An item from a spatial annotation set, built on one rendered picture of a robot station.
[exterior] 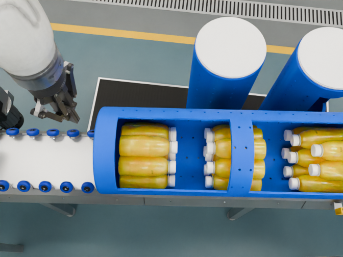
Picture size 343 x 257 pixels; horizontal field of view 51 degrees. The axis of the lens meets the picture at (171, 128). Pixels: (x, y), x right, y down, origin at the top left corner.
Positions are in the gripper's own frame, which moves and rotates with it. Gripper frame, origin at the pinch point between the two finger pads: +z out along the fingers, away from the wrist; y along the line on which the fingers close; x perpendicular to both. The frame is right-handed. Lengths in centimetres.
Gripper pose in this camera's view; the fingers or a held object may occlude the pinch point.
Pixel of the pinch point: (69, 113)
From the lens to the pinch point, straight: 84.2
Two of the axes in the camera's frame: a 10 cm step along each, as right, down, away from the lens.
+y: 3.9, -8.6, 3.2
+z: -0.1, 3.4, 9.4
